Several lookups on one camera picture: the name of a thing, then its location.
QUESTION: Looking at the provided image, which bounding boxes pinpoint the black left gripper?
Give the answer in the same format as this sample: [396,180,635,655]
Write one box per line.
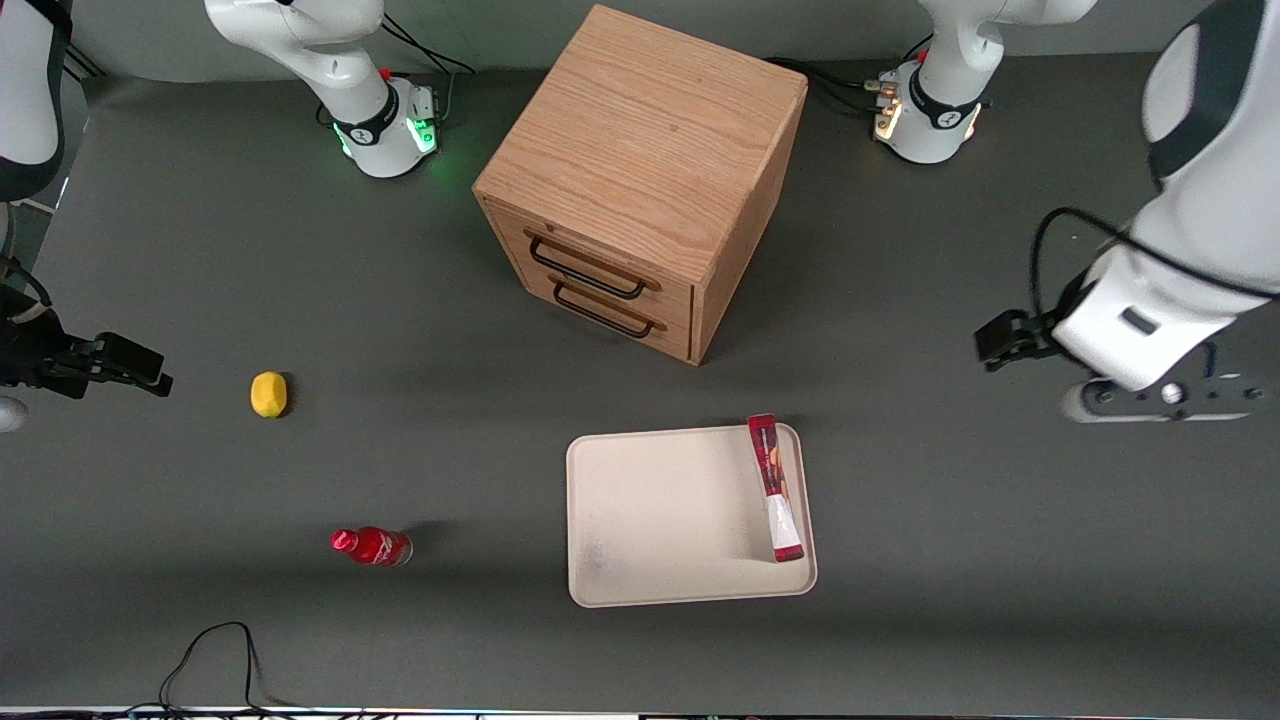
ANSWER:
[978,285,1091,373]

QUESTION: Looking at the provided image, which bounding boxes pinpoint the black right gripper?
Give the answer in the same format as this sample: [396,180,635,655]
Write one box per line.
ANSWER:
[0,288,174,400]

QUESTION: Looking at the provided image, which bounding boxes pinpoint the red cookie box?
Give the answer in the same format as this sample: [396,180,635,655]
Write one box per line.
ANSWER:
[747,413,807,564]

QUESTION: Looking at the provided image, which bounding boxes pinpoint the beige rectangular plastic tray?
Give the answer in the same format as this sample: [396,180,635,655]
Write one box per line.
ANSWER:
[565,422,819,609]

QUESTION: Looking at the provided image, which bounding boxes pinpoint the yellow lemon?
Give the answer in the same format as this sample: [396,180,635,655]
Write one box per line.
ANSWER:
[250,371,289,419]

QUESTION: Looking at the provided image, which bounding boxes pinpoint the gray left wrist flange plate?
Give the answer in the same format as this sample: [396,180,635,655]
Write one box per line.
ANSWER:
[1062,372,1268,423]

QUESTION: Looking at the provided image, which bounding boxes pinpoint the red cola bottle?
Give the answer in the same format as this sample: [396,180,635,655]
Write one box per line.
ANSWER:
[330,526,413,568]

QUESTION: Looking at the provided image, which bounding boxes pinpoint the wooden drawer front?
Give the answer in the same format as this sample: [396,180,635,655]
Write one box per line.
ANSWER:
[488,203,697,313]
[505,258,695,363]

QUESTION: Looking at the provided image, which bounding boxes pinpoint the wooden drawer cabinet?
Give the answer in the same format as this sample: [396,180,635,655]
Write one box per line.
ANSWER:
[472,4,809,367]

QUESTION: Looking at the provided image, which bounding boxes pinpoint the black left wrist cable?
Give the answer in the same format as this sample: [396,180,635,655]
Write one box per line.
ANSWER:
[1030,207,1136,323]

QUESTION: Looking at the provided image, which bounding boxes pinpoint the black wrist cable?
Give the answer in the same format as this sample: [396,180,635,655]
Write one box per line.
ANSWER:
[0,255,53,309]
[1030,207,1136,323]

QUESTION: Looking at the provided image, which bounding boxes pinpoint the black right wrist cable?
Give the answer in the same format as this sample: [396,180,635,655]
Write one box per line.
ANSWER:
[0,255,53,309]

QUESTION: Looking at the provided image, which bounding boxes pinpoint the black looped cable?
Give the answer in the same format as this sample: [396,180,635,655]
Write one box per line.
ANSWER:
[128,622,331,717]

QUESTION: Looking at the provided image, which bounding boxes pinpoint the black left arm base cables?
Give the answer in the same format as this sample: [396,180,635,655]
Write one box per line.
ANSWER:
[763,55,893,117]

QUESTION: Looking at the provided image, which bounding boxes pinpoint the black arm base cables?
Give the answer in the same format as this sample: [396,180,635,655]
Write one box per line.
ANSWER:
[378,12,477,129]
[763,55,893,117]

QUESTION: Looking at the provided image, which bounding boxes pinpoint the black metal drawer handle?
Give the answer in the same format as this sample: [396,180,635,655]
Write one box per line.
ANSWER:
[548,273,668,340]
[523,229,663,301]

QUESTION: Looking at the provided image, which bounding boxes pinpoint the black right arm base cables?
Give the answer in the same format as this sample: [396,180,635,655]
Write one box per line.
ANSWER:
[378,12,477,129]

